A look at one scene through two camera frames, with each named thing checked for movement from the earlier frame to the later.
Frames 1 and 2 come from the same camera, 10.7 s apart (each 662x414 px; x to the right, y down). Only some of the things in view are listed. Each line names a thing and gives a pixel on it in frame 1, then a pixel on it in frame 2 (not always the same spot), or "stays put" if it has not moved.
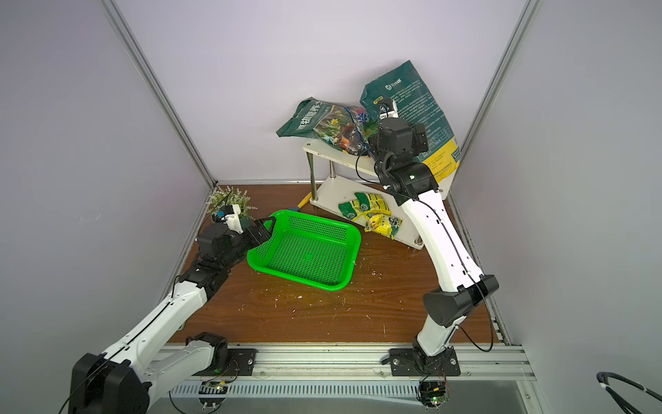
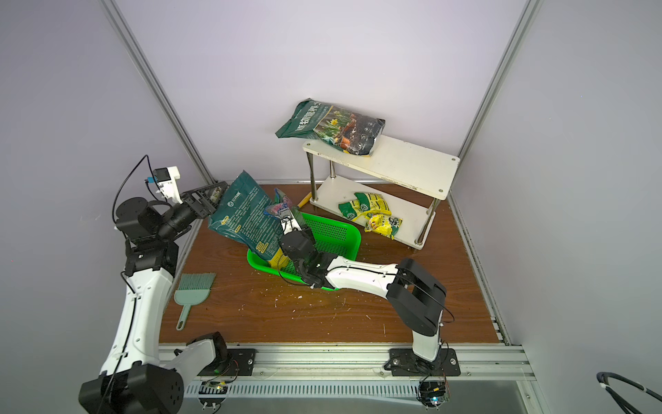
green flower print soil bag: [331, 122] stays put
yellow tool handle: [305, 199] stays put
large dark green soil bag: [416, 101] to [248, 215]
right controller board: [433, 393] stays put
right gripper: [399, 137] to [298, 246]
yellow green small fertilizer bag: [365, 204] stays put
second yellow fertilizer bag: [384, 224] stays put
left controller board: [212, 394] stays put
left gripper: [262, 236] to [194, 203]
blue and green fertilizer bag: [364, 128] to [281, 202]
